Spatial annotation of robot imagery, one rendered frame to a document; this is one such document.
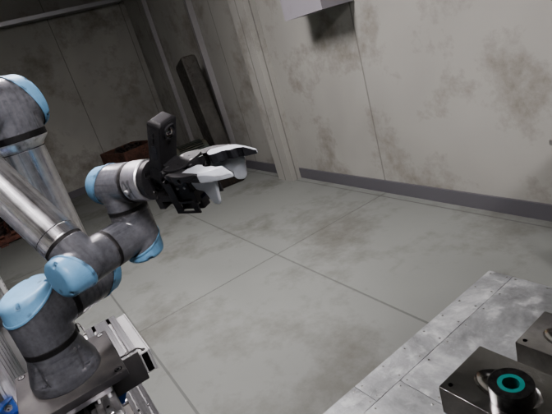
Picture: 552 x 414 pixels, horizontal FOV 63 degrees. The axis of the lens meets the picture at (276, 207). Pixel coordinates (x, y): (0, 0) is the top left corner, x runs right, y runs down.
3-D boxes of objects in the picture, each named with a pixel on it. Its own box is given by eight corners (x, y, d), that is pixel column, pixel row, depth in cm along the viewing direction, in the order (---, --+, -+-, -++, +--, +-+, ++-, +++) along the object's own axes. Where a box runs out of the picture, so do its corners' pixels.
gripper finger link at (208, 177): (246, 200, 67) (210, 195, 74) (231, 166, 64) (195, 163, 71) (231, 212, 65) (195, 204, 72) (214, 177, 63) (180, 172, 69)
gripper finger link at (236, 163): (271, 168, 74) (221, 180, 77) (258, 136, 71) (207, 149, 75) (266, 177, 72) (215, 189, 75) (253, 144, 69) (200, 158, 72)
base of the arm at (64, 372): (30, 377, 106) (11, 343, 103) (94, 342, 113) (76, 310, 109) (37, 411, 94) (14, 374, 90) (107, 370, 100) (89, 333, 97)
